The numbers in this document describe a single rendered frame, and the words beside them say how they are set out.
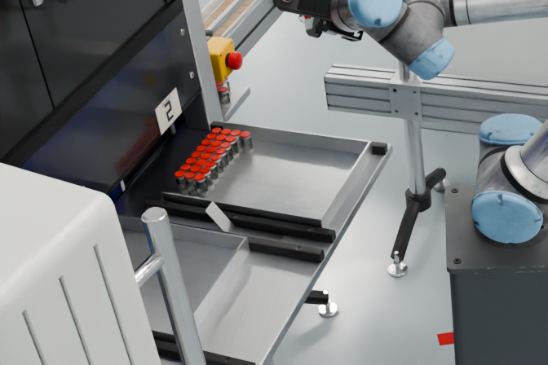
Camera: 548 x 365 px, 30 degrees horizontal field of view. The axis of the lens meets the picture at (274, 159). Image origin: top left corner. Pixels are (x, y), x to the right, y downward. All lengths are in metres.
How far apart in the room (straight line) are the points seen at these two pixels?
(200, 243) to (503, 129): 0.59
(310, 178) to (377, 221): 1.31
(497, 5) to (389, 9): 0.21
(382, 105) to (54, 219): 2.17
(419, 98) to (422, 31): 1.32
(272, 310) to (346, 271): 1.41
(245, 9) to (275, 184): 0.71
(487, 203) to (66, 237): 0.99
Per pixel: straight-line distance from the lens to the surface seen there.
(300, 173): 2.04
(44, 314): 0.89
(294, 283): 1.79
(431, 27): 1.65
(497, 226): 1.77
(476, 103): 2.90
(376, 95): 2.99
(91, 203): 0.91
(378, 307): 3.01
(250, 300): 1.78
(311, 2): 1.75
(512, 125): 1.88
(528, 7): 1.72
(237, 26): 2.53
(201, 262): 1.87
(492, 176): 1.77
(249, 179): 2.05
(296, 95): 4.02
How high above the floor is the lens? 2.06
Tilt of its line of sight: 34 degrees down
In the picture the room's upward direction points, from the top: 10 degrees counter-clockwise
